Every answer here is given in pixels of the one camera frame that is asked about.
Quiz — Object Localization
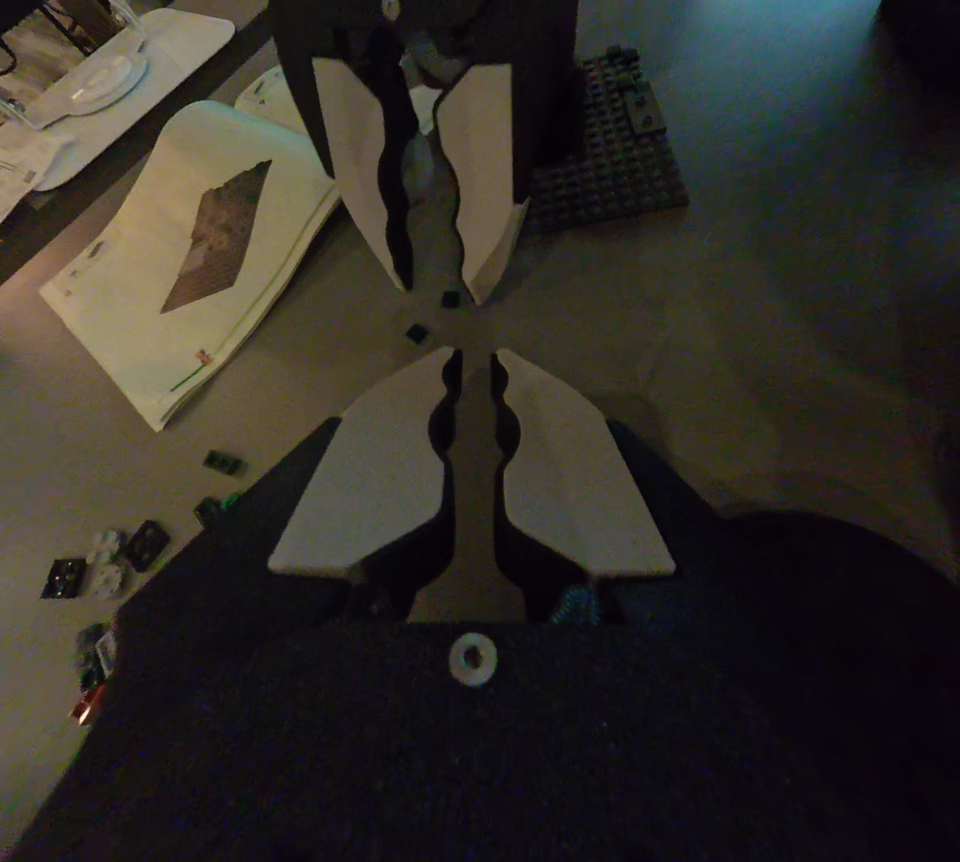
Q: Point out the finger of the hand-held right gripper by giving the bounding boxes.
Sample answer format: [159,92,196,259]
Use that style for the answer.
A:
[310,55,419,293]
[435,63,531,308]

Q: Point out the dark round object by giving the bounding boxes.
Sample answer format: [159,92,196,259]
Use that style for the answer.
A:
[876,0,960,92]

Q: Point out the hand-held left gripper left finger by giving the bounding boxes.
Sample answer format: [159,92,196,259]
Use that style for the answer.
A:
[268,347,464,615]

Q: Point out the white monitor stand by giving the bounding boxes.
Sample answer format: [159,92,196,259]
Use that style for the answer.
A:
[0,0,238,194]

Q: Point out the scattered small toy bricks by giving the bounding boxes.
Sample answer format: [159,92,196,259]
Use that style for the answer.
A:
[41,449,250,728]

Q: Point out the grey toy building plate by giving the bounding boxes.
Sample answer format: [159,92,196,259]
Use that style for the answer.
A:
[525,48,690,237]

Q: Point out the grey desk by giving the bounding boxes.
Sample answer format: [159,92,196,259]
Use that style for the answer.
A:
[0,0,960,859]

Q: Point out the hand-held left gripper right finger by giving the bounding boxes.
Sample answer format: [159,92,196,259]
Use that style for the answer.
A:
[490,349,677,620]

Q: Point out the open instruction booklet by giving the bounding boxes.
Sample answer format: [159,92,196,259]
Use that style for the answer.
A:
[37,65,444,433]

